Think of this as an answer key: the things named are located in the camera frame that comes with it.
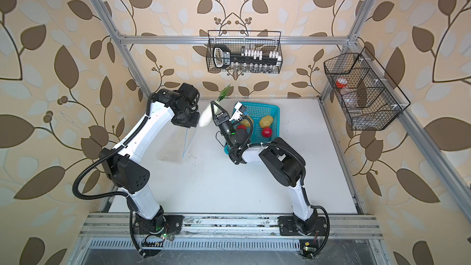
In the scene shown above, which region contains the yellow toy lemon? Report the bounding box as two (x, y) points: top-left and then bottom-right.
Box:
(240, 116), (254, 128)

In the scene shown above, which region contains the red toy apple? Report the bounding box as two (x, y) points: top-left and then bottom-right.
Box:
(261, 126), (273, 138)

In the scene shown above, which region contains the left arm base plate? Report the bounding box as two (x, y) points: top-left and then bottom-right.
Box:
(132, 215), (184, 236)

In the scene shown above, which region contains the teal plastic basket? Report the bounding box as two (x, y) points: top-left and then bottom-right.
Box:
(224, 102), (280, 153)

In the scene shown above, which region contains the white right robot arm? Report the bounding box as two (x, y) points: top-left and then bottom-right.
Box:
(209, 101), (331, 238)

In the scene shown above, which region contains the white toy radish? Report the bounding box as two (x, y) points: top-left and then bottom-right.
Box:
(198, 85), (231, 127)

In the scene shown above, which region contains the clear zip top bag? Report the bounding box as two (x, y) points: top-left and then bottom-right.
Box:
(157, 125), (197, 163)

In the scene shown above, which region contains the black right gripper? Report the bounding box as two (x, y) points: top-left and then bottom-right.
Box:
(214, 103), (237, 150)

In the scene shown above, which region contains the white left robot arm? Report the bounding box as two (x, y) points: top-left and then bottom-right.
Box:
(72, 83), (200, 220)

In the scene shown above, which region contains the yellow toy potato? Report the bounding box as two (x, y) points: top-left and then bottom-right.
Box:
(259, 115), (274, 129)

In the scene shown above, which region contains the back black wire basket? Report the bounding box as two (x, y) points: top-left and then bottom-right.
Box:
(206, 29), (283, 75)

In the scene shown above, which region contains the red capped clear bottle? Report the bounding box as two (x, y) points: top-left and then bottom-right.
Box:
(336, 78), (355, 98)

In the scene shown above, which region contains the side black wire basket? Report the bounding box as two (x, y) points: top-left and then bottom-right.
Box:
(323, 47), (410, 131)

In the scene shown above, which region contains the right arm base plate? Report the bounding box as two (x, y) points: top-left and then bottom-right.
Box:
(277, 215), (329, 238)

